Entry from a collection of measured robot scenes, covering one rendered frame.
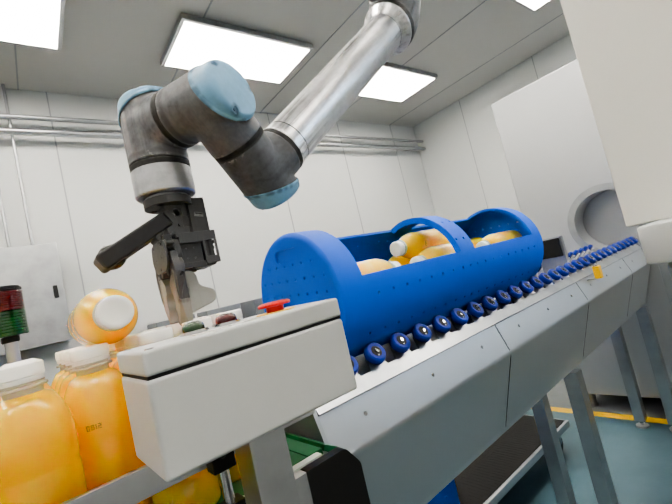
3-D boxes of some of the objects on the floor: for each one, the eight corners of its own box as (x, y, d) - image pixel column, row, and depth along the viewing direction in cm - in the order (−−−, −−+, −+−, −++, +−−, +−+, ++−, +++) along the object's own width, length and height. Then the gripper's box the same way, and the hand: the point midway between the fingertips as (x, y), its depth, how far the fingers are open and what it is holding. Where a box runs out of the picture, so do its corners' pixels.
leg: (651, 425, 204) (617, 307, 208) (648, 429, 200) (614, 310, 205) (637, 423, 208) (604, 308, 213) (634, 428, 205) (601, 310, 209)
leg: (685, 428, 193) (649, 304, 198) (683, 434, 190) (646, 307, 194) (671, 427, 198) (635, 306, 202) (668, 432, 194) (632, 308, 198)
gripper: (211, 187, 61) (240, 321, 59) (187, 208, 70) (212, 326, 68) (153, 189, 55) (183, 337, 54) (135, 211, 64) (161, 339, 63)
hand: (179, 327), depth 59 cm, fingers closed on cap, 4 cm apart
